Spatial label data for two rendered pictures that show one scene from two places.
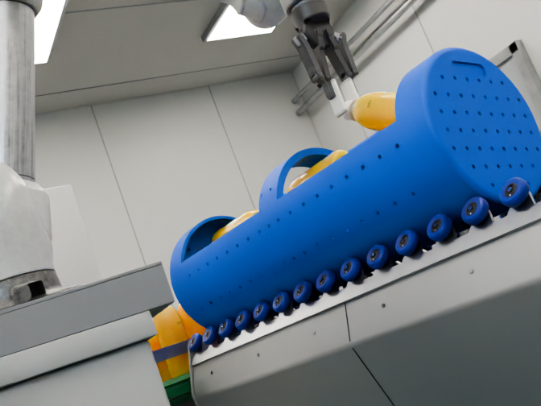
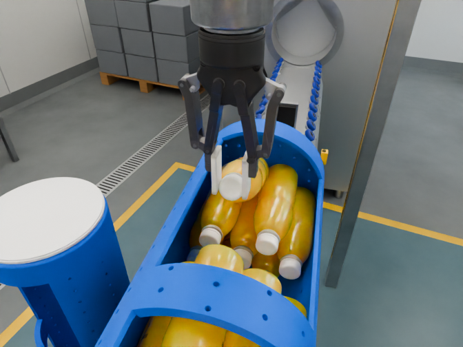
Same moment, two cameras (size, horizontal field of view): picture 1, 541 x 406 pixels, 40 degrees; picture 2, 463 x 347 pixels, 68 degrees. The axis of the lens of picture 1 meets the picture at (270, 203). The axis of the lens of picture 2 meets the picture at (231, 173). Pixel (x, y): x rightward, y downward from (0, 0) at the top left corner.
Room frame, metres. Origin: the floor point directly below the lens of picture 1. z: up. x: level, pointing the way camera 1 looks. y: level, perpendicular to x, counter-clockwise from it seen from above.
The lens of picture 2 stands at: (1.63, 0.12, 1.58)
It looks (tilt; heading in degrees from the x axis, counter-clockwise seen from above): 36 degrees down; 234
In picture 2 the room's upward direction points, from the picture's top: straight up
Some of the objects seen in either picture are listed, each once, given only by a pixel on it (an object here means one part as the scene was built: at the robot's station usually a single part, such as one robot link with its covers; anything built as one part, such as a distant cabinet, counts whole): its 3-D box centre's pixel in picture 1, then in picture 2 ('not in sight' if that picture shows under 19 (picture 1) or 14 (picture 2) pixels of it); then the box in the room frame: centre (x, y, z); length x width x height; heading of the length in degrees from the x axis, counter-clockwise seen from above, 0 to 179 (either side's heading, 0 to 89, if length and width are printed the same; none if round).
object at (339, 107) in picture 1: (335, 98); (246, 175); (1.38, -0.19, 1.28); 0.03 x 0.01 x 0.07; 40
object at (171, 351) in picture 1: (212, 337); not in sight; (1.94, 0.26, 0.96); 0.40 x 0.01 x 0.03; 130
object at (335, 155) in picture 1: (316, 184); (201, 317); (1.52, -0.10, 1.16); 0.19 x 0.07 x 0.07; 40
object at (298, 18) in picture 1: (315, 27); (231, 66); (1.39, -0.21, 1.44); 0.08 x 0.07 x 0.09; 130
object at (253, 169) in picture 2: (324, 86); (260, 161); (1.37, -0.18, 1.31); 0.03 x 0.01 x 0.05; 130
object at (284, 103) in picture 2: not in sight; (281, 122); (0.86, -0.64, 1.00); 0.10 x 0.04 x 0.15; 130
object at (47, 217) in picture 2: not in sight; (41, 215); (1.64, -0.61, 1.03); 0.28 x 0.28 x 0.01
